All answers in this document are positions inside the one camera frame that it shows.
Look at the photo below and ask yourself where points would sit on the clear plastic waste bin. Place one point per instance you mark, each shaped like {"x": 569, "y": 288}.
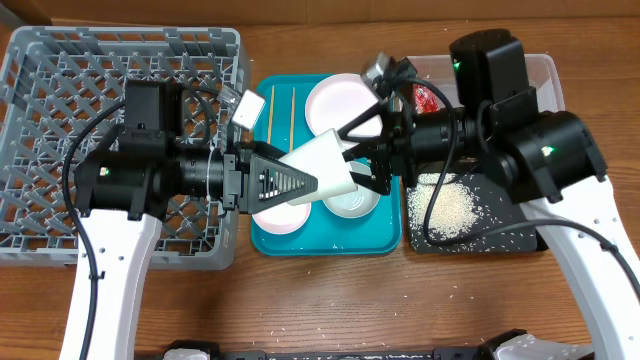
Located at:
{"x": 442, "y": 72}

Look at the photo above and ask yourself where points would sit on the left wooden chopstick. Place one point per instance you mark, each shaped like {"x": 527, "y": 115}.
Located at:
{"x": 271, "y": 114}

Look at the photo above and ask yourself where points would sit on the teal serving tray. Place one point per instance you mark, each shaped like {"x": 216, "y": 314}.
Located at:
{"x": 324, "y": 233}

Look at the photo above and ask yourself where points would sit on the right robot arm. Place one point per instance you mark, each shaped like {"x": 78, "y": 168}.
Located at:
{"x": 548, "y": 163}

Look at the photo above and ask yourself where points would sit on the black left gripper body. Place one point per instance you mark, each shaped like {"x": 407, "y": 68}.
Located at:
{"x": 231, "y": 181}

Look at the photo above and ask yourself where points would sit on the red snack wrapper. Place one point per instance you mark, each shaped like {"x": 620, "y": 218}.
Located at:
{"x": 425, "y": 100}

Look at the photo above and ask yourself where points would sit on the grey dishwasher rack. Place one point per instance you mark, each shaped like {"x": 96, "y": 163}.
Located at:
{"x": 54, "y": 81}

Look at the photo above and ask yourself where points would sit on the small pink-rimmed white plate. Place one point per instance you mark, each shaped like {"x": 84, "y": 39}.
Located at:
{"x": 283, "y": 219}

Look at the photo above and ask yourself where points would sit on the white paper cup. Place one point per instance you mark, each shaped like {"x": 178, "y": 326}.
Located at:
{"x": 322, "y": 157}

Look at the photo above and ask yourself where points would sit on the grey bowl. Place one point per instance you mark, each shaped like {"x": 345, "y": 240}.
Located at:
{"x": 353, "y": 205}

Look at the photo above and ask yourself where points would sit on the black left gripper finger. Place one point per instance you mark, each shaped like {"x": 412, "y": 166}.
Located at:
{"x": 263, "y": 149}
{"x": 271, "y": 183}

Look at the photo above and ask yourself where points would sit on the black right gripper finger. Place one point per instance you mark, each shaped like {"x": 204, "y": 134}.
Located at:
{"x": 375, "y": 178}
{"x": 359, "y": 123}

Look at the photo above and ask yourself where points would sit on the large white plate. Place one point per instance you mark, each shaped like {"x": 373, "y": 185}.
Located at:
{"x": 336, "y": 101}

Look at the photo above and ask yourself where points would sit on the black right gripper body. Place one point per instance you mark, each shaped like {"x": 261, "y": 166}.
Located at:
{"x": 400, "y": 141}

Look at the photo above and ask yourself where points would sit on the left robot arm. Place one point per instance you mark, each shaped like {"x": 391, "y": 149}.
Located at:
{"x": 118, "y": 197}

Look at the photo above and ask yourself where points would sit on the black waste tray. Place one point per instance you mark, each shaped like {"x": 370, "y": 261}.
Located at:
{"x": 500, "y": 215}

